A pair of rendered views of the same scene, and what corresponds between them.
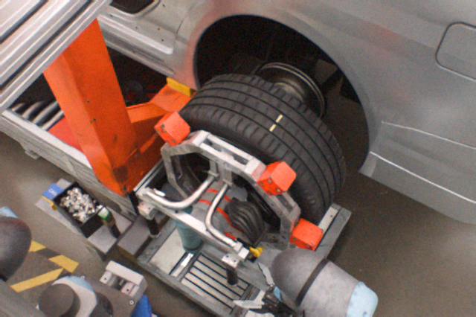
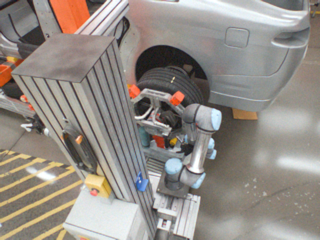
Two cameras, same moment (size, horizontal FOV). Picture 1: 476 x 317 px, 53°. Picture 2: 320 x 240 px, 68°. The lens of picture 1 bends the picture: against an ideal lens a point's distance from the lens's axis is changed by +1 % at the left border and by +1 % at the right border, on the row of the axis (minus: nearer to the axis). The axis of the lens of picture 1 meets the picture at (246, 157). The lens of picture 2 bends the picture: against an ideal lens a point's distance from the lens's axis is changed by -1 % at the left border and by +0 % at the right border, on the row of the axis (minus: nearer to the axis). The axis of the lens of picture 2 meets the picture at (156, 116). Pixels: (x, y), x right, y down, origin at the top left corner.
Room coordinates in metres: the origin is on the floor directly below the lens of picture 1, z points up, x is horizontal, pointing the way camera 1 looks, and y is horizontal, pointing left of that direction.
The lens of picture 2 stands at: (-0.62, 0.16, 2.43)
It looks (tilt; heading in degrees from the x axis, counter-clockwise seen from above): 47 degrees down; 357
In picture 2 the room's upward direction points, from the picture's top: 8 degrees counter-clockwise
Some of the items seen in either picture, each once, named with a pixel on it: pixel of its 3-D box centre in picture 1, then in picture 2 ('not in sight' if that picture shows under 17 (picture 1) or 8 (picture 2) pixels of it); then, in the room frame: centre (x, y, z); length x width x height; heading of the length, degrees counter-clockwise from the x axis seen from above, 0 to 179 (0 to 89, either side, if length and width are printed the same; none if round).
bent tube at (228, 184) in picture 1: (230, 209); (161, 114); (0.70, 0.05, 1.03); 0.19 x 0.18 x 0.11; 147
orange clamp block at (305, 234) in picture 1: (306, 236); not in sight; (0.69, -0.20, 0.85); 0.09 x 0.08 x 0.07; 57
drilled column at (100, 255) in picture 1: (92, 233); not in sight; (1.00, 0.76, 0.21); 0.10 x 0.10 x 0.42; 57
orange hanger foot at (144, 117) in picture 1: (164, 104); not in sight; (1.41, 0.37, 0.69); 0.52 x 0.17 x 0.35; 147
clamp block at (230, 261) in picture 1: (236, 254); (167, 132); (0.59, 0.03, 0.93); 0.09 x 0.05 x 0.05; 147
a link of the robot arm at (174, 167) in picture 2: not in sight; (174, 169); (0.21, 0.05, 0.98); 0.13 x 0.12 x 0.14; 52
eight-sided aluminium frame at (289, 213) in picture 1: (228, 193); (158, 115); (0.85, 0.07, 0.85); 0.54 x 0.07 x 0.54; 57
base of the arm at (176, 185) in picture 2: not in sight; (174, 177); (0.21, 0.05, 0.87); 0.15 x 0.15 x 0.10
